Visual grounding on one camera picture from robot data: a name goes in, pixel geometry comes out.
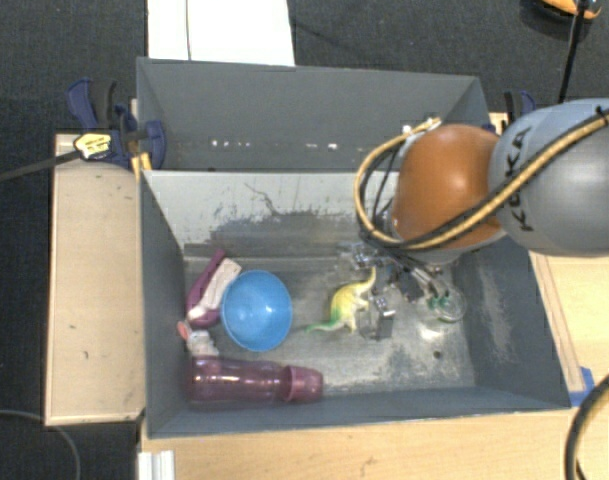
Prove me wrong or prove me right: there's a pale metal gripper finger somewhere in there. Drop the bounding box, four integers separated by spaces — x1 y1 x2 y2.
376 308 398 342
359 295 386 340

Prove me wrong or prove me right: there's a yellow and green toy dinosaur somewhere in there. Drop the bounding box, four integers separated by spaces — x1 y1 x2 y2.
303 266 378 335

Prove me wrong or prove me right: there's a clear glass cup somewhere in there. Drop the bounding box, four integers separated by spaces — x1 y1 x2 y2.
422 287 469 325

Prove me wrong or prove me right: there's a blue plastic bowl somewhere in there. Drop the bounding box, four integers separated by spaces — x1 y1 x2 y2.
220 269 294 353

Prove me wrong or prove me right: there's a purple plastic bottle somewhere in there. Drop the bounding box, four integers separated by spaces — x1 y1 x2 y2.
186 356 325 411

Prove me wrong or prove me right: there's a purple and white plastic tool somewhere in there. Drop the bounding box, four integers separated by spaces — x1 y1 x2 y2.
185 248 243 329

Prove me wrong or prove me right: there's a white toy rabbit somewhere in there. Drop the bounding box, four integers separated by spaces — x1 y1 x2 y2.
176 319 220 359

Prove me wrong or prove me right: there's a grey metal bin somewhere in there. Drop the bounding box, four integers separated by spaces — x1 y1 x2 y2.
135 56 573 439

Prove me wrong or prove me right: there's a pale wood flat board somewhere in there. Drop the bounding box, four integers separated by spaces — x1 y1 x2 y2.
43 132 148 427

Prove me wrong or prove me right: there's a black cylinder on white bracket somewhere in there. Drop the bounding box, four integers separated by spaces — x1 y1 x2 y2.
399 266 429 304

